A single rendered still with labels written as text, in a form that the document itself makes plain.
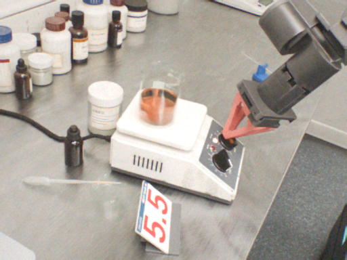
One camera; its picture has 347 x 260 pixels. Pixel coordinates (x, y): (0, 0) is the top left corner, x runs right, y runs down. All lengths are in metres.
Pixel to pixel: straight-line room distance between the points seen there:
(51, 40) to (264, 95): 0.45
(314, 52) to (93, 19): 0.54
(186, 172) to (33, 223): 0.22
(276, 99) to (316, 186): 1.38
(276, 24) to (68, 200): 0.38
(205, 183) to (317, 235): 1.17
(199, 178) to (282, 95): 0.17
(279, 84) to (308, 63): 0.05
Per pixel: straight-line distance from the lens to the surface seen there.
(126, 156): 0.61
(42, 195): 0.61
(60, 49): 0.86
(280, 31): 0.59
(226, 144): 0.65
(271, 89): 0.59
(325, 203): 1.89
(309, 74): 0.57
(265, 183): 0.68
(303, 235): 1.70
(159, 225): 0.55
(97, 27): 0.95
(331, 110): 2.19
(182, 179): 0.60
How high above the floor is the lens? 1.19
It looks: 36 degrees down
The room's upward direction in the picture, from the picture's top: 10 degrees clockwise
